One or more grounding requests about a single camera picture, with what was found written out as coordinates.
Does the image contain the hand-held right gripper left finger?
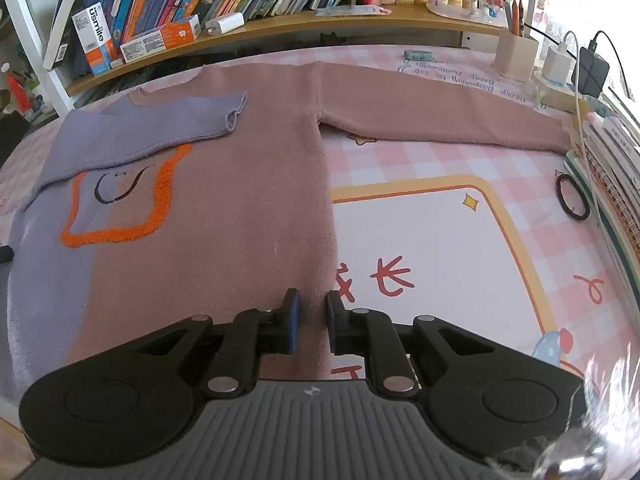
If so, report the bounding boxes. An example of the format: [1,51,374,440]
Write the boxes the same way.
[131,288,302,401]

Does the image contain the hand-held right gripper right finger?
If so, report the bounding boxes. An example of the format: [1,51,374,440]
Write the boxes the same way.
[325,290,506,401]

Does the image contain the purple and pink sweater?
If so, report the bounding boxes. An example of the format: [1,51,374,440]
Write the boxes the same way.
[0,57,581,401]

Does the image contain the pink checked cartoon desk mat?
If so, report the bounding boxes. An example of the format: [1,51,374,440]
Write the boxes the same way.
[0,42,640,461]

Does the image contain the white green cup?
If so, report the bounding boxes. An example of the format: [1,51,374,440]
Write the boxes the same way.
[28,80,55,113]

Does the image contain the red tassel ornament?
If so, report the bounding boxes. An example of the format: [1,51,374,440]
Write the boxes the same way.
[2,62,29,112]

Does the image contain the tall white orange box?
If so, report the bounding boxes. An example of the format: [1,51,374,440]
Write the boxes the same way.
[71,2,113,75]

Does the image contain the long white orange box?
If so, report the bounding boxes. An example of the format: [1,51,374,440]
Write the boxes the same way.
[120,14,202,64]

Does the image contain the white power adapter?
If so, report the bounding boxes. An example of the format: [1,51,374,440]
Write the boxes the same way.
[205,12,246,36]

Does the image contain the blue white pamphlet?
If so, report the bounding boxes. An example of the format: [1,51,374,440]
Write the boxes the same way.
[314,4,393,17]

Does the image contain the white power strip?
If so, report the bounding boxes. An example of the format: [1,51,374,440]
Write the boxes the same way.
[532,70,596,112]

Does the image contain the stack of notebooks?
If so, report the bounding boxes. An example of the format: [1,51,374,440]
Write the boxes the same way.
[562,90,640,261]

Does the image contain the beige pen holder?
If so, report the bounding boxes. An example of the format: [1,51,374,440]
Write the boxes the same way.
[495,27,540,81]

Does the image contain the white charger plug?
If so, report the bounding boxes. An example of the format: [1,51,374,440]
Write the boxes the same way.
[542,46,576,86]

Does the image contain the black power adapter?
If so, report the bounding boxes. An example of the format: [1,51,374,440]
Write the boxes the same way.
[575,47,611,98]

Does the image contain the black hair tie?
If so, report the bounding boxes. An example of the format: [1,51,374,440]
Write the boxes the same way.
[556,172,590,221]

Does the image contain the wooden bookshelf with white frame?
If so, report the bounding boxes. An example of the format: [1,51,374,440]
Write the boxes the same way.
[0,0,501,111]

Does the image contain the black cable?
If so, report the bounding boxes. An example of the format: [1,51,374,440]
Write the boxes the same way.
[591,30,632,92]

